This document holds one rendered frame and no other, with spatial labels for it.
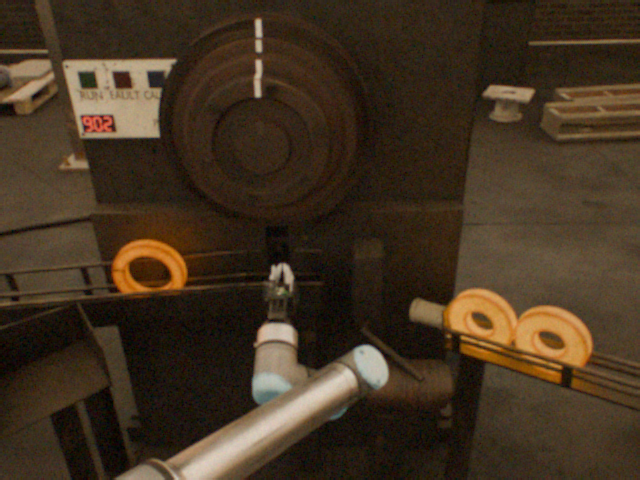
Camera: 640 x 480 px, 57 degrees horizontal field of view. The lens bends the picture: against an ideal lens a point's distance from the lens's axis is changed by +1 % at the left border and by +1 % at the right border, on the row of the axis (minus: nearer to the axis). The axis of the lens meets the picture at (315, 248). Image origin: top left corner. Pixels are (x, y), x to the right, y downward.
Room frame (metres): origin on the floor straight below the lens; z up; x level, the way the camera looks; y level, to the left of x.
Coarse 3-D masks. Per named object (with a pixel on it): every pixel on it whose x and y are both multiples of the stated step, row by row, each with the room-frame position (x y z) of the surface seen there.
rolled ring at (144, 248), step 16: (144, 240) 1.29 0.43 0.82; (128, 256) 1.27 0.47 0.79; (144, 256) 1.27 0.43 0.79; (160, 256) 1.27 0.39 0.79; (176, 256) 1.28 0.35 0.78; (128, 272) 1.29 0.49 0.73; (176, 272) 1.27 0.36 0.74; (128, 288) 1.27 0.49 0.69; (144, 288) 1.29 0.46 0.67; (160, 288) 1.29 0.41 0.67
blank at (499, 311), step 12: (456, 300) 1.10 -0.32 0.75; (468, 300) 1.09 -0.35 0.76; (480, 300) 1.07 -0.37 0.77; (492, 300) 1.06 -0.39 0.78; (504, 300) 1.07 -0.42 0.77; (456, 312) 1.10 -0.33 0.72; (468, 312) 1.08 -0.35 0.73; (480, 312) 1.07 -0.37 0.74; (492, 312) 1.05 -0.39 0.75; (504, 312) 1.04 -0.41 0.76; (456, 324) 1.10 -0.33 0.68; (468, 324) 1.09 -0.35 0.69; (504, 324) 1.03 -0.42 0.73; (492, 336) 1.05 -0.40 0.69; (504, 336) 1.03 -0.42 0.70
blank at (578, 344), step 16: (528, 320) 1.00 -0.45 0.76; (544, 320) 0.99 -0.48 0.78; (560, 320) 0.97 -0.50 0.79; (576, 320) 0.97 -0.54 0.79; (528, 336) 1.00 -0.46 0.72; (560, 336) 0.96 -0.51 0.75; (576, 336) 0.95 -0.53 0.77; (544, 352) 0.98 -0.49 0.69; (560, 352) 0.97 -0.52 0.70; (576, 352) 0.94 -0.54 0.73
